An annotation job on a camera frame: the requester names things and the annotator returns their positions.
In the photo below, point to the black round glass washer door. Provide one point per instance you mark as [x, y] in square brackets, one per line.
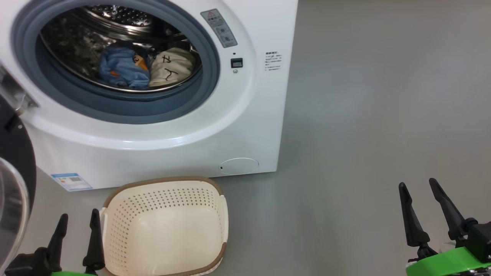
[19, 153]

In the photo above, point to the blue patterned garment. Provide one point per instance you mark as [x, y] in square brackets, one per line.
[122, 65]

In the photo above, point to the cream perforated laundry basket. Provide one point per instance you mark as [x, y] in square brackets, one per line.
[172, 230]

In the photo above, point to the cream garment with black marks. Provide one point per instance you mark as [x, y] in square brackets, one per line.
[172, 69]

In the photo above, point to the black door lock socket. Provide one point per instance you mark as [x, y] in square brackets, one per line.
[236, 63]

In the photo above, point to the black printed text label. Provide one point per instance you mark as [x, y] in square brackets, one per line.
[273, 61]

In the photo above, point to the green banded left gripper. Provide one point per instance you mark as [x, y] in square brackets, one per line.
[30, 264]

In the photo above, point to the grey warning sticker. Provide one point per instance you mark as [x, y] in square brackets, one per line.
[218, 27]

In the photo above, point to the round white filter cover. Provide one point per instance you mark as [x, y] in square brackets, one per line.
[239, 166]

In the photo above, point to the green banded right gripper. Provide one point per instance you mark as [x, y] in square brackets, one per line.
[448, 264]

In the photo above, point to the metal door hinge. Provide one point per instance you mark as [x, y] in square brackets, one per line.
[15, 96]

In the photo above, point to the stainless steel washing machine drum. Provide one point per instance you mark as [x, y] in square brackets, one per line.
[73, 46]

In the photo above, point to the blue energy label sticker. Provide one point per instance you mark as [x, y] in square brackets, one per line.
[71, 181]

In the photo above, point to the white front-load washing machine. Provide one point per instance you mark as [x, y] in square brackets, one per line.
[153, 153]

